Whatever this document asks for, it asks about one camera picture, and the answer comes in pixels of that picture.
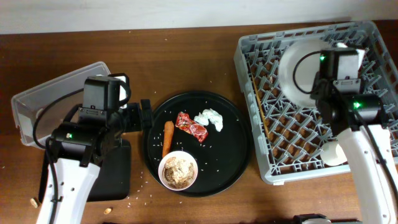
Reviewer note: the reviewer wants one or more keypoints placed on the peanut on table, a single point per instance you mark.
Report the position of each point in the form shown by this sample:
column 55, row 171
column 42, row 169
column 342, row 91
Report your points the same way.
column 34, row 203
column 107, row 211

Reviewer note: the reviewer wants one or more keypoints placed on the pink bowl with food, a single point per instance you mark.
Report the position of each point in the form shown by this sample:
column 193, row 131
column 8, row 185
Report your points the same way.
column 178, row 170

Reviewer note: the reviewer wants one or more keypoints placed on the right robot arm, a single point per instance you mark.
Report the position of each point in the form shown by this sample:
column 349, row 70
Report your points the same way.
column 359, row 122

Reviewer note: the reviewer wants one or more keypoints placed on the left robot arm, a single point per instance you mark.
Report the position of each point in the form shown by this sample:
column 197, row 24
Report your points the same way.
column 77, row 148

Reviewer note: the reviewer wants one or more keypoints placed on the clear plastic bin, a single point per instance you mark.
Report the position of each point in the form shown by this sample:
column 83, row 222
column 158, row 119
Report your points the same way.
column 27, row 106

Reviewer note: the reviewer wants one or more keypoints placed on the white paper cup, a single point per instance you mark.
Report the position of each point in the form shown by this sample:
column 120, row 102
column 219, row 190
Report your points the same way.
column 332, row 154

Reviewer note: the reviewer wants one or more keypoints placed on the peanut on table front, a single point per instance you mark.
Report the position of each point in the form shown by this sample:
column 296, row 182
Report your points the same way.
column 107, row 211

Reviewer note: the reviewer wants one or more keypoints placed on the black rectangular tray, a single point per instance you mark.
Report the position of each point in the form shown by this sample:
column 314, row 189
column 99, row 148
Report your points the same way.
column 113, row 182

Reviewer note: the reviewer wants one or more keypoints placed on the grey dishwasher rack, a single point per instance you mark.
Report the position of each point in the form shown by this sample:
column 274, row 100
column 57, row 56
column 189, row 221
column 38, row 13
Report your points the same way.
column 297, row 134

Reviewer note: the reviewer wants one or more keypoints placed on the orange carrot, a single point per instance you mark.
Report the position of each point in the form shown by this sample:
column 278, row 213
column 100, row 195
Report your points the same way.
column 168, row 135

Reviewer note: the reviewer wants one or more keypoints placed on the pale blue plate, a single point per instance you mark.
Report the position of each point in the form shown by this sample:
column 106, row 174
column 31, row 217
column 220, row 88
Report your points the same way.
column 305, row 73

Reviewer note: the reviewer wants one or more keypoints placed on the round black serving tray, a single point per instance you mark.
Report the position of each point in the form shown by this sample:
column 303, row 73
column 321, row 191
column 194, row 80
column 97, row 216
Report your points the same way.
column 222, row 157

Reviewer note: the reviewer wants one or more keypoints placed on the peanut on table left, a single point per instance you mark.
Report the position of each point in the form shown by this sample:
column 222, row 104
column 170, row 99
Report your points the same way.
column 34, row 203

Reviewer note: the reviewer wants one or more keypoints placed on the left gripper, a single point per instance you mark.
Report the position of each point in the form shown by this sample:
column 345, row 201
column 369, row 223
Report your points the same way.
column 134, row 110

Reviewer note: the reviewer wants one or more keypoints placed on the wooden chopstick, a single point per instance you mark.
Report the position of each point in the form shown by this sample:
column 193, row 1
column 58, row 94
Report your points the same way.
column 260, row 108

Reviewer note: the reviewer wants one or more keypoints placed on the red snack wrapper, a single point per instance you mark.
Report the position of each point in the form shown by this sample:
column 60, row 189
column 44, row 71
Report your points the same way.
column 190, row 126

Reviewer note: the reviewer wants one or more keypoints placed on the white tissue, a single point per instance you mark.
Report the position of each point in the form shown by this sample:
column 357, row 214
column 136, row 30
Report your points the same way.
column 208, row 116

